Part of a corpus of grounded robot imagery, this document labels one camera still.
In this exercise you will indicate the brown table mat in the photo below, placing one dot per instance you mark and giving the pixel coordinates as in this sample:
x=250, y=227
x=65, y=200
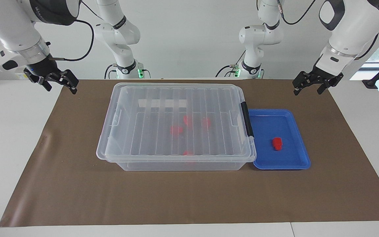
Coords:
x=189, y=197

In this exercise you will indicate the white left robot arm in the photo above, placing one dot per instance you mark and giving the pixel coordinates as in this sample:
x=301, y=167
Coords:
x=350, y=29

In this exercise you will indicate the blue plastic tray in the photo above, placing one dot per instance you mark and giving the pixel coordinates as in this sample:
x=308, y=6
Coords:
x=268, y=158

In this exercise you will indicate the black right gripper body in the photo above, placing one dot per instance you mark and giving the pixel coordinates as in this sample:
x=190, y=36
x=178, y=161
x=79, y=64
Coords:
x=43, y=70

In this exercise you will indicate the clear ribbed plastic lid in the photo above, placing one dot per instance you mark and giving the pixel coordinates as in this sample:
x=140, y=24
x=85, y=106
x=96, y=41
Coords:
x=150, y=138

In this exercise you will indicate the red block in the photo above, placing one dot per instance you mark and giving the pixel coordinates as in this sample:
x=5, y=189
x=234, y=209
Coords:
x=175, y=130
x=187, y=120
x=206, y=122
x=277, y=144
x=187, y=153

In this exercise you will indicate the white label strip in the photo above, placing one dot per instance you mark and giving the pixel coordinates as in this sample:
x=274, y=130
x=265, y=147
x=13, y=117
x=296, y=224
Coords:
x=150, y=103

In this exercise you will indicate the clear plastic storage box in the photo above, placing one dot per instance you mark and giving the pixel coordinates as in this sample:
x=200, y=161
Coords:
x=176, y=167

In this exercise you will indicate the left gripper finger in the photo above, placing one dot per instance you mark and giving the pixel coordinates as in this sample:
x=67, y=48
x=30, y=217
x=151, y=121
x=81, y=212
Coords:
x=299, y=82
x=329, y=85

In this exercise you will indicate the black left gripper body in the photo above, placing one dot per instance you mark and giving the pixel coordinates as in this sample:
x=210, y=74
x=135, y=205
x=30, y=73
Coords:
x=321, y=79

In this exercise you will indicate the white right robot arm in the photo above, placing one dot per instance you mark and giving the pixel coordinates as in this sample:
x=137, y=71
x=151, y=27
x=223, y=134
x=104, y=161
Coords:
x=8, y=26

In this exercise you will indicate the black box latch clip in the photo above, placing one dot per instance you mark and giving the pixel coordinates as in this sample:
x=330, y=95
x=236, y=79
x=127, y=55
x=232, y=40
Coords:
x=247, y=120

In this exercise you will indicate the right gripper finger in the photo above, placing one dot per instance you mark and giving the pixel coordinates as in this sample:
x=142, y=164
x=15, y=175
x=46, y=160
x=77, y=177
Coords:
x=41, y=84
x=69, y=80

